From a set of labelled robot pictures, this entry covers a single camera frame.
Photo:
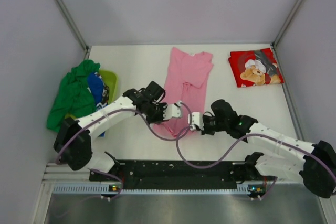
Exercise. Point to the aluminium frame post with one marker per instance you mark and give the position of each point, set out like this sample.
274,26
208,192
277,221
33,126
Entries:
288,21
72,25

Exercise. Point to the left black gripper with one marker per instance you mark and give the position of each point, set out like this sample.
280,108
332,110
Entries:
161,116

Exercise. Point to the right aluminium frame post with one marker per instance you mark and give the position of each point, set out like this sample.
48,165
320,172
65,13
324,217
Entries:
288,21

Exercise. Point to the red folded bear t shirt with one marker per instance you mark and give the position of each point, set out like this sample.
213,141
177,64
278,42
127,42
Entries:
255,68

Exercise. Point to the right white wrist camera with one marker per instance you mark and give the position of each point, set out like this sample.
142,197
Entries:
195,120

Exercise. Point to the blue t shirt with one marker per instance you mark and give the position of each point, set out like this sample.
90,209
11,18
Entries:
99,90

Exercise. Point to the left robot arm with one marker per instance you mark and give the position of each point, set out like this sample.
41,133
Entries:
75,138

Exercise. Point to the green t shirt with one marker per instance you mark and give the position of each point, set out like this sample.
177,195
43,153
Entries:
73,95

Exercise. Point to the lime green plastic bin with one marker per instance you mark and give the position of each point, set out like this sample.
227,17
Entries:
110,79

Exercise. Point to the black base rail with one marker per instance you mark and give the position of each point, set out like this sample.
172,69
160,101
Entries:
176,175

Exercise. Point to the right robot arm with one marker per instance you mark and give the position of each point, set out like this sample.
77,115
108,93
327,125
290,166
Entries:
312,164

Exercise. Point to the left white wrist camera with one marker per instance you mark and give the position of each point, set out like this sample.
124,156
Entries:
173,111

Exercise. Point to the left aluminium frame post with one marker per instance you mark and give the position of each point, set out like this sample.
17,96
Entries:
72,25

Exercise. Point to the pink t shirt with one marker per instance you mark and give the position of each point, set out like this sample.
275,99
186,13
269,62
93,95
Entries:
187,77

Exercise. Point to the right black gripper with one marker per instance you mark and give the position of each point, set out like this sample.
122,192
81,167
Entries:
205,131

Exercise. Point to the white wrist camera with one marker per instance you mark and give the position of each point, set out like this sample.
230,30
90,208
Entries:
173,111
195,120

